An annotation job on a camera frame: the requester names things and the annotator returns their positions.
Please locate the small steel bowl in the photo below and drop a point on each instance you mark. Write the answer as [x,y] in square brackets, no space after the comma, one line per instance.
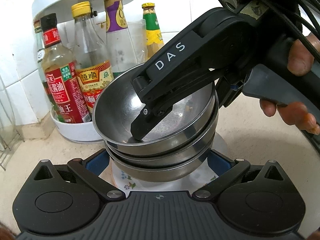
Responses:
[121,118]

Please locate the purple label fish sauce bottle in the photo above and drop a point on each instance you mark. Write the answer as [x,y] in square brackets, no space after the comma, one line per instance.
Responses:
[118,39]

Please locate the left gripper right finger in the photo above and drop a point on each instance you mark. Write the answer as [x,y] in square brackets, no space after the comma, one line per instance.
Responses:
[229,172]

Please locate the person's right hand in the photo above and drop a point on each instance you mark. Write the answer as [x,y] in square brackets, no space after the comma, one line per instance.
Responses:
[299,63]

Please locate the wire lid rack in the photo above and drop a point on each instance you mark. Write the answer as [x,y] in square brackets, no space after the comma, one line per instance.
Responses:
[10,136]

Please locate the large steel bowl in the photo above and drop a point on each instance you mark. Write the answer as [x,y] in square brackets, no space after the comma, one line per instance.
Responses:
[162,164]

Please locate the clear bottle behind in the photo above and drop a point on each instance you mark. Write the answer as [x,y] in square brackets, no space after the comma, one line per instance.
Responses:
[40,57]

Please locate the yellow cap vinegar bottle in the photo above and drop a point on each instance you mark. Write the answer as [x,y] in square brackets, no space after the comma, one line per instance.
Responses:
[93,66]

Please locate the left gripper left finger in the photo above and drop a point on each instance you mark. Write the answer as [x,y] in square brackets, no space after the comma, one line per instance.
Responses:
[89,170]

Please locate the floral plate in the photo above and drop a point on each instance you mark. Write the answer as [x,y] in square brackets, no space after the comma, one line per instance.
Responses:
[189,176]

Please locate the green yellow label oil bottle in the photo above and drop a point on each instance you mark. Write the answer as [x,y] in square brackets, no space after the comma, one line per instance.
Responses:
[154,39]

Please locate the red label soy sauce bottle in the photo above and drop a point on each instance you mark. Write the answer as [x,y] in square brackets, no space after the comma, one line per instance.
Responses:
[59,68]

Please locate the medium steel bowl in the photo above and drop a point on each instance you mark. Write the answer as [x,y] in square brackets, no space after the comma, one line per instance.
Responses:
[165,146]

